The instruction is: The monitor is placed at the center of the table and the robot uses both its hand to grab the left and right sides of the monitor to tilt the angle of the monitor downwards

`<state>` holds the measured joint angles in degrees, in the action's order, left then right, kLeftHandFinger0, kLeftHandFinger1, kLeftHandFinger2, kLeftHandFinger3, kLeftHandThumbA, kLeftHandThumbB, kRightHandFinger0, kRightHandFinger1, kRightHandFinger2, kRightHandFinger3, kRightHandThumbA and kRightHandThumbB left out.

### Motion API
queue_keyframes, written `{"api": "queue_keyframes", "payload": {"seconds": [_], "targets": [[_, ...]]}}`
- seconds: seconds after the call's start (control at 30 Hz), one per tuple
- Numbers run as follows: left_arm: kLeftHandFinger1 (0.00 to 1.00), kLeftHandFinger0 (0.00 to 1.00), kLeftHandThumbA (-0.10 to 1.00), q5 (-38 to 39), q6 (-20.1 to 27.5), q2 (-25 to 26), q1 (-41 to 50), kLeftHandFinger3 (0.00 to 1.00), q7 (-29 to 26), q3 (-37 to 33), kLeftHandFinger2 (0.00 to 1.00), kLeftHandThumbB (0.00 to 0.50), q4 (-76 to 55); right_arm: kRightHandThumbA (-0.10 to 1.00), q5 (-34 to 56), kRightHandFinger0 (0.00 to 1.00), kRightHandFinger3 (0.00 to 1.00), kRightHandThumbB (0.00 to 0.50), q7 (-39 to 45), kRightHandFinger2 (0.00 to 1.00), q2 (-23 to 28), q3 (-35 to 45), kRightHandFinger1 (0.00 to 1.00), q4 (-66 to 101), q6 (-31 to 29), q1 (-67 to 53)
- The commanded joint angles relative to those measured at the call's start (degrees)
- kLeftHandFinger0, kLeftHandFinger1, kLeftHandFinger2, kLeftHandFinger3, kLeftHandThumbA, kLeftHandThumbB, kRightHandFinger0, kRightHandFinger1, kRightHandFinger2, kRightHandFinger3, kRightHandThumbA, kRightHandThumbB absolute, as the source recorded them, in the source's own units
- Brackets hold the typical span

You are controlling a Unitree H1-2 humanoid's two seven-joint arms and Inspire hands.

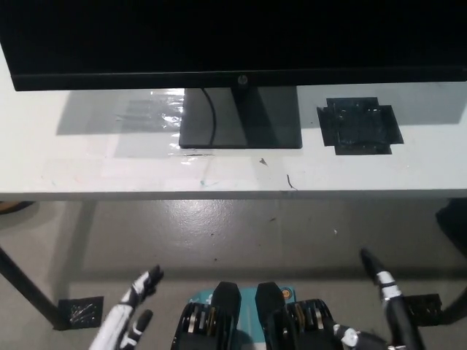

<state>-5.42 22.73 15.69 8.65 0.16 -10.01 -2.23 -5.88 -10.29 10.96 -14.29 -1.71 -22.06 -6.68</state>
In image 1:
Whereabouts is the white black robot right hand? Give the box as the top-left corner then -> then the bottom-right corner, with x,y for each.
331,249 -> 428,350

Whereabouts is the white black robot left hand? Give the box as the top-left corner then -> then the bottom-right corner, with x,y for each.
89,265 -> 165,350

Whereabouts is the black HP monitor screen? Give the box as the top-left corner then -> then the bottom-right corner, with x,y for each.
0,0 -> 467,92

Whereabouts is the black monitor stand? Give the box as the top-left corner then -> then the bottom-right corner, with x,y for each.
178,86 -> 304,150

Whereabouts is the black floor tape patch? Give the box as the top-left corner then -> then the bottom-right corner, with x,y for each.
401,293 -> 444,326
57,295 -> 105,330

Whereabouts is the dark bulky object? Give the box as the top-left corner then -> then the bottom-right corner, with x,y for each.
435,198 -> 467,257

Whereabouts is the black tape patch on table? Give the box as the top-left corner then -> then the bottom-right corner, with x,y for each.
316,96 -> 405,157

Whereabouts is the clear tape sheet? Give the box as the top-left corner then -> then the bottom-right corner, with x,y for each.
115,90 -> 185,129

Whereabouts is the black monitor cable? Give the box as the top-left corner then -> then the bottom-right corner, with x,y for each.
199,87 -> 218,147

